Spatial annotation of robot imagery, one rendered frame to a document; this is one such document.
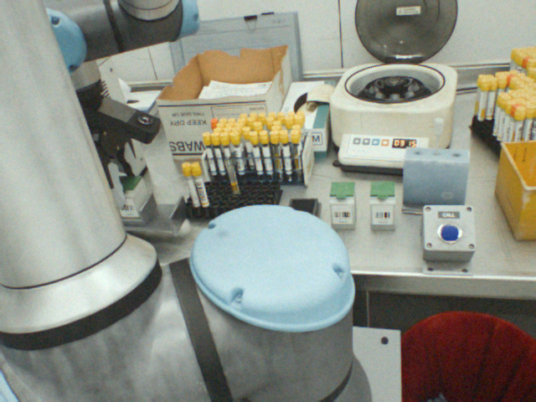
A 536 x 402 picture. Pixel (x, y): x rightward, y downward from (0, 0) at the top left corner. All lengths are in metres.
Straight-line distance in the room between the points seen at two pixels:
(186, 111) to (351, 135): 0.34
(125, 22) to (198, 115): 0.43
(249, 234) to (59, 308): 0.14
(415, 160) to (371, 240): 0.15
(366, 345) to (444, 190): 0.37
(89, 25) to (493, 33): 0.94
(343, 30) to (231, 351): 1.03
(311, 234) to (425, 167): 0.49
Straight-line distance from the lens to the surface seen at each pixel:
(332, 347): 0.38
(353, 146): 0.98
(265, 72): 1.27
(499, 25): 1.31
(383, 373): 0.56
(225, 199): 0.92
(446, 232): 0.73
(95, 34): 0.65
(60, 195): 0.31
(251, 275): 0.33
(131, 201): 0.86
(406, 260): 0.78
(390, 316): 1.50
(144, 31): 0.65
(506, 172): 0.87
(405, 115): 0.96
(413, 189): 0.86
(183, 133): 1.08
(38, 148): 0.31
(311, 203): 0.86
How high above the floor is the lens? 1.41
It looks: 35 degrees down
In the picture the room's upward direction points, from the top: 10 degrees counter-clockwise
